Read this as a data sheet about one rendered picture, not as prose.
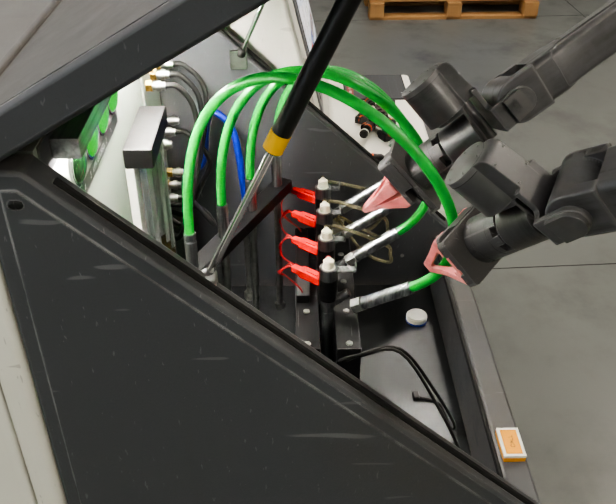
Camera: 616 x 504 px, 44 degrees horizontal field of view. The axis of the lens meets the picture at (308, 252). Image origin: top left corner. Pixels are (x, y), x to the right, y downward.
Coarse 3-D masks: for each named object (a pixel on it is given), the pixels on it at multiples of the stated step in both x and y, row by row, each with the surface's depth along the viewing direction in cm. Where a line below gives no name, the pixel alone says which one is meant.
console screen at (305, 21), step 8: (296, 0) 144; (304, 0) 169; (296, 8) 141; (304, 8) 163; (296, 16) 142; (304, 16) 157; (304, 24) 152; (312, 24) 180; (304, 32) 147; (312, 32) 173; (304, 40) 145; (312, 40) 167; (320, 96) 154; (320, 104) 152
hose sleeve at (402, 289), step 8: (392, 288) 102; (400, 288) 101; (408, 288) 100; (368, 296) 104; (376, 296) 103; (384, 296) 102; (392, 296) 102; (400, 296) 101; (360, 304) 105; (368, 304) 104; (376, 304) 104
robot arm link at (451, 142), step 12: (468, 108) 97; (456, 120) 98; (468, 120) 96; (480, 120) 97; (444, 132) 99; (456, 132) 97; (468, 132) 96; (480, 132) 96; (492, 132) 98; (444, 144) 98; (456, 144) 97; (468, 144) 97; (444, 156) 100; (456, 156) 98
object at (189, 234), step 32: (224, 96) 95; (352, 96) 89; (384, 128) 89; (192, 160) 102; (416, 160) 90; (192, 192) 106; (448, 192) 91; (192, 224) 109; (448, 224) 93; (416, 288) 100
